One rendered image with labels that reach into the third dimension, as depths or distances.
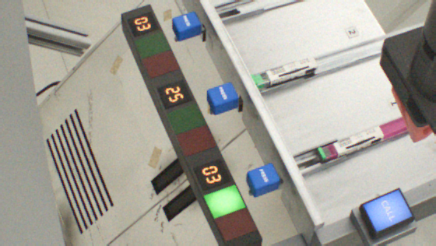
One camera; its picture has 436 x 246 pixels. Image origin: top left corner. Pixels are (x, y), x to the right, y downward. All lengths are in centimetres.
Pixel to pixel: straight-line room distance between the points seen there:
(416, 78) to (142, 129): 92
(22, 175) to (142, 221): 70
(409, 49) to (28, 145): 39
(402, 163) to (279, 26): 23
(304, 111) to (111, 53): 69
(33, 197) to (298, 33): 41
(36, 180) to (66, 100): 86
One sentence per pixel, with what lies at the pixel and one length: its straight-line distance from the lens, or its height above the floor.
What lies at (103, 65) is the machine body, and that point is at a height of 32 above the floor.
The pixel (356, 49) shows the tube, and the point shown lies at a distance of 107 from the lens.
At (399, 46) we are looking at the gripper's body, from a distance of 73.
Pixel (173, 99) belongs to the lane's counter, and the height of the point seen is 65.
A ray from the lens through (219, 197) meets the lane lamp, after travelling 99.
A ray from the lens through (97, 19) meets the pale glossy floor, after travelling 248.
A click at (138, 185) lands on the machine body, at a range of 156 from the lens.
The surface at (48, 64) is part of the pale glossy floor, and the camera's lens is 217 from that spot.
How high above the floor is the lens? 113
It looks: 26 degrees down
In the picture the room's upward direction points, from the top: 49 degrees clockwise
